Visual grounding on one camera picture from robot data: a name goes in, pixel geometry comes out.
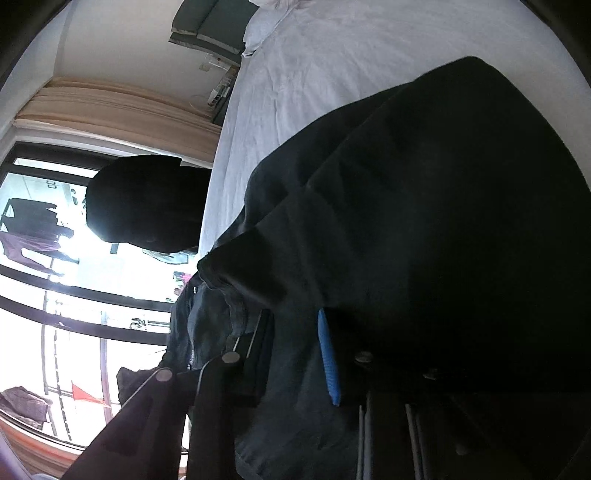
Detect grey nightstand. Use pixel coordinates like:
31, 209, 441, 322
211, 65, 242, 126

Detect grey padded headboard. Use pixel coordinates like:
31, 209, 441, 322
168, 0, 259, 58

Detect hanging purple shirt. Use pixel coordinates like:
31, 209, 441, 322
0, 233, 80, 278

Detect red cloth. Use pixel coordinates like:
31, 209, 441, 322
71, 382, 110, 408

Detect hanging black garment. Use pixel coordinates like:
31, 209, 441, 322
85, 156, 213, 254

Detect bed with white sheet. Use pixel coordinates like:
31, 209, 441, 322
198, 0, 583, 259

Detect white pillow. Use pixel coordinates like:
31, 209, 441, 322
241, 0, 287, 57

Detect black window frame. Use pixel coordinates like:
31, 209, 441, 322
0, 141, 213, 453

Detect beige curtain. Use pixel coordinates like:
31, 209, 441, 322
14, 78, 221, 168

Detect black pants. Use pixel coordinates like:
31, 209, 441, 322
164, 55, 591, 480

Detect dark grey cloth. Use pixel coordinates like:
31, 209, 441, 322
0, 387, 54, 428

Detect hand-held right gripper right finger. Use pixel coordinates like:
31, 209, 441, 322
317, 307, 462, 409

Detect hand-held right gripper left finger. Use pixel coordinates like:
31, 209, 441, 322
62, 308, 274, 480

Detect small white boxes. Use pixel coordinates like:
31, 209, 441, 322
208, 76, 232, 108

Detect hanging dark shirt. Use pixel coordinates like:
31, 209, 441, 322
0, 198, 75, 241

